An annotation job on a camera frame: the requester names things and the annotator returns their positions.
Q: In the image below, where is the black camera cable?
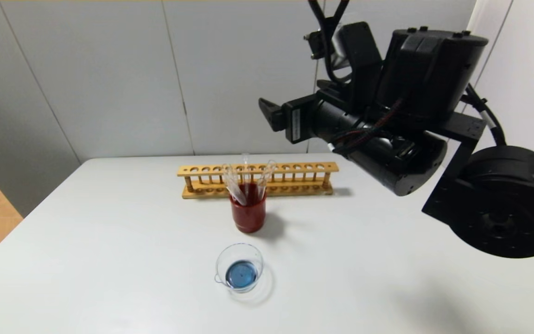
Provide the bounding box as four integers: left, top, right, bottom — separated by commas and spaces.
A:
305, 0, 356, 85

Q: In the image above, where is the wooden test tube rack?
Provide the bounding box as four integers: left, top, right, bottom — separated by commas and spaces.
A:
177, 162, 339, 199

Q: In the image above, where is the black cable with white tag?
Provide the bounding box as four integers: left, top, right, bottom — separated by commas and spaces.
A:
462, 83, 507, 147

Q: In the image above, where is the clear glass dish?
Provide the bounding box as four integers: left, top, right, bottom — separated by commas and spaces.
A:
215, 243, 266, 294

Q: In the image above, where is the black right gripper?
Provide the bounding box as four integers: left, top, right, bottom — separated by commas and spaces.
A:
258, 93, 373, 154

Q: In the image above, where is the red plastic cup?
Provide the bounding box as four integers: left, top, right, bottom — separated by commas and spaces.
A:
230, 183, 267, 233

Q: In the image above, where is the braided red black cable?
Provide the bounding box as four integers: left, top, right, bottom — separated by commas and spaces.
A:
330, 98, 404, 154

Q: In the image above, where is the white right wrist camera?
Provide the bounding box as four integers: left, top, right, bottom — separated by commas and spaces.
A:
333, 22, 382, 93

